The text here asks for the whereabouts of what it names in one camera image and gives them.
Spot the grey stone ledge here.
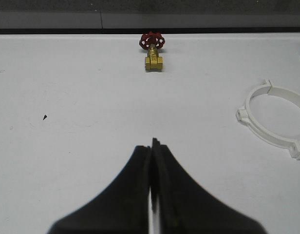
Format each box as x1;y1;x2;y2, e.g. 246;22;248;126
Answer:
0;0;300;29

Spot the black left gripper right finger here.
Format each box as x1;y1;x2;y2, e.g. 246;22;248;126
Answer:
150;138;266;234

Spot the brass valve red handwheel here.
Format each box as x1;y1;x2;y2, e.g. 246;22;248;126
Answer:
139;32;165;71

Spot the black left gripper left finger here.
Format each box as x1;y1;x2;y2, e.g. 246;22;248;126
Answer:
48;146;151;234

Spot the white half pipe clamp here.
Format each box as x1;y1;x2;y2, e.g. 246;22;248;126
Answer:
267;86;300;108
236;80;300;160

